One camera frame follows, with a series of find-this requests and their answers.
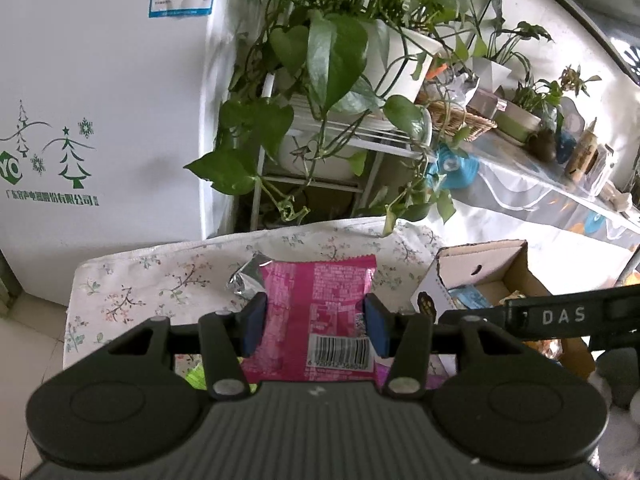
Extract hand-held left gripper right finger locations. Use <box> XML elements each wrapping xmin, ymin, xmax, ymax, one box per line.
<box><xmin>362</xmin><ymin>292</ymin><xmax>521</xmax><ymax>396</ymax></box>

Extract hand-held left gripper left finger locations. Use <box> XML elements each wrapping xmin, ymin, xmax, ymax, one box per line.
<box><xmin>107</xmin><ymin>292</ymin><xmax>268</xmax><ymax>401</ymax></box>

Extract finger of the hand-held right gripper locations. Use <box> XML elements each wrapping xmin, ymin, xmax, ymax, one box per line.
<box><xmin>439</xmin><ymin>305</ymin><xmax>508</xmax><ymax>330</ymax></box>

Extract cardboard box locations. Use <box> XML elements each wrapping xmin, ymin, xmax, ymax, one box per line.
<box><xmin>410</xmin><ymin>239</ymin><xmax>596</xmax><ymax>381</ymax></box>

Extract pink snack packet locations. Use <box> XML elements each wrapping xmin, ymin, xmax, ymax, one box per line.
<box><xmin>239</xmin><ymin>254</ymin><xmax>378</xmax><ymax>383</ymax></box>

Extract silver foil snack packet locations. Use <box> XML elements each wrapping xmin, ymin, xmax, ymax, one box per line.
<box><xmin>226</xmin><ymin>252</ymin><xmax>273</xmax><ymax>302</ymax></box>

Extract purple snack packet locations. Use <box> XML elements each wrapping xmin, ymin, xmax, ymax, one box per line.
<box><xmin>375</xmin><ymin>352</ymin><xmax>458</xmax><ymax>393</ymax></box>

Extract green snack packet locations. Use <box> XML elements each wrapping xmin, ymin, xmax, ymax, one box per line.
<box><xmin>182</xmin><ymin>357</ymin><xmax>261</xmax><ymax>393</ymax></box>

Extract floral tablecloth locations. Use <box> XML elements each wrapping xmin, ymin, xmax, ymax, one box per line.
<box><xmin>64</xmin><ymin>217</ymin><xmax>446</xmax><ymax>391</ymax></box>

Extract table with translucent cover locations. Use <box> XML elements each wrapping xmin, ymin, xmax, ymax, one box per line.
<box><xmin>450</xmin><ymin>130</ymin><xmax>640</xmax><ymax>261</ymax></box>

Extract blue plastic toy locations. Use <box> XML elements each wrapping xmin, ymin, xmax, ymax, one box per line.
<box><xmin>430</xmin><ymin>142</ymin><xmax>481</xmax><ymax>188</ymax></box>

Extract cream bottle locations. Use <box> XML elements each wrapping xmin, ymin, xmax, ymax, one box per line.
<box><xmin>565</xmin><ymin>117</ymin><xmax>598</xmax><ymax>176</ymax></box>

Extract brown teapot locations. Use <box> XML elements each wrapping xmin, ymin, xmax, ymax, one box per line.
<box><xmin>527</xmin><ymin>130</ymin><xmax>558</xmax><ymax>163</ymax></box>

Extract white flower-print plant pot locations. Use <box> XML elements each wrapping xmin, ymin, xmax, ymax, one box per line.
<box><xmin>277</xmin><ymin>92</ymin><xmax>368</xmax><ymax>181</ymax></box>

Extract white metal plant stand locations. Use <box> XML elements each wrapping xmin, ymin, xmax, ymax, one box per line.
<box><xmin>249</xmin><ymin>0</ymin><xmax>438</xmax><ymax>228</ymax></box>

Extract wicker basket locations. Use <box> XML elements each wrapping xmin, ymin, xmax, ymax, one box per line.
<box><xmin>425</xmin><ymin>100</ymin><xmax>498</xmax><ymax>138</ymax></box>

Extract green plant pot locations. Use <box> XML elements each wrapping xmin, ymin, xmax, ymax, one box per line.
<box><xmin>495</xmin><ymin>102</ymin><xmax>543</xmax><ymax>143</ymax></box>

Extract small leafy plant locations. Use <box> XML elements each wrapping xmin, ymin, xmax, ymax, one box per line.
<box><xmin>510</xmin><ymin>65</ymin><xmax>601</xmax><ymax>121</ymax></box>

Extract square white plant pot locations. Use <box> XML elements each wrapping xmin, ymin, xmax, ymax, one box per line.
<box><xmin>472</xmin><ymin>57</ymin><xmax>513</xmax><ymax>93</ymax></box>

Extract plain white plant pot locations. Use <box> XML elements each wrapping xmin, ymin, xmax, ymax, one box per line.
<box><xmin>365</xmin><ymin>20</ymin><xmax>446</xmax><ymax>103</ymax></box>

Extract pothos plant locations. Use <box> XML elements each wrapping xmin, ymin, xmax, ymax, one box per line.
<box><xmin>185</xmin><ymin>0</ymin><xmax>481</xmax><ymax>236</ymax></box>

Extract white refrigerator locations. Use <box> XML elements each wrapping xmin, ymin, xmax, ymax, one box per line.
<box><xmin>0</xmin><ymin>0</ymin><xmax>236</xmax><ymax>306</ymax></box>

